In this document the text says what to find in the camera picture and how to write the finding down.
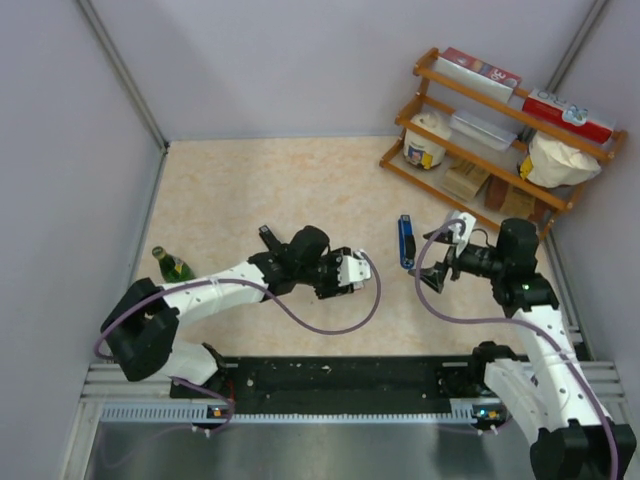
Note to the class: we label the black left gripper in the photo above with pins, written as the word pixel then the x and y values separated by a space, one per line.
pixel 333 288

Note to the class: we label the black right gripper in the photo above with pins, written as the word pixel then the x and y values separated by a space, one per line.
pixel 434 276

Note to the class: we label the blue black stapler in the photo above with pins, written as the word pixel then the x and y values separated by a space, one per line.
pixel 407 244

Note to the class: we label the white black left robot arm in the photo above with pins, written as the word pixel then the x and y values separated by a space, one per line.
pixel 142 330

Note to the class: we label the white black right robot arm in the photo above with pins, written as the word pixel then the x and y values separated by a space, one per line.
pixel 570 433

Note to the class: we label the brown paper package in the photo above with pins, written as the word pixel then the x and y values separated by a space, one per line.
pixel 510 201

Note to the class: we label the white jar yellow label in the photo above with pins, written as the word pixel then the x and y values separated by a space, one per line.
pixel 418 150

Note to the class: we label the wooden three-tier rack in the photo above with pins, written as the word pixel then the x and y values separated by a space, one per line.
pixel 500 164

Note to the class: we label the clear plastic tray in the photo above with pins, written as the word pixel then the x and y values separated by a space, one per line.
pixel 482 131

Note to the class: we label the white paper bag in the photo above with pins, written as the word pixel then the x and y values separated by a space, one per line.
pixel 550 163

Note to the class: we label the green glass bottle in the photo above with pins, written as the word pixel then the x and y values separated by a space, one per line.
pixel 172 268

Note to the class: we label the red cling wrap box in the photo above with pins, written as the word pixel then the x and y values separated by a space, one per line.
pixel 582 121

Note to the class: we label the red white foil box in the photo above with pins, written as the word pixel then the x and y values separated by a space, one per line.
pixel 477 74

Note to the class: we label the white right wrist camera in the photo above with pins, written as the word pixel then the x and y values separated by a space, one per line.
pixel 460 225

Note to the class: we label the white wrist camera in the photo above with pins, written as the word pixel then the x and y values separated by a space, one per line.
pixel 460 225
pixel 353 268

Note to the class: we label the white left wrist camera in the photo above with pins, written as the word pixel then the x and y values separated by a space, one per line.
pixel 353 268

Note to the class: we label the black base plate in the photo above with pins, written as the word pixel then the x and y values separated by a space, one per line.
pixel 347 384

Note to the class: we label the grey slotted cable duct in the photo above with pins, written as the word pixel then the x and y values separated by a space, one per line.
pixel 456 412

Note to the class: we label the aluminium rail frame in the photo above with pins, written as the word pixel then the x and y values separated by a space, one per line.
pixel 107 380

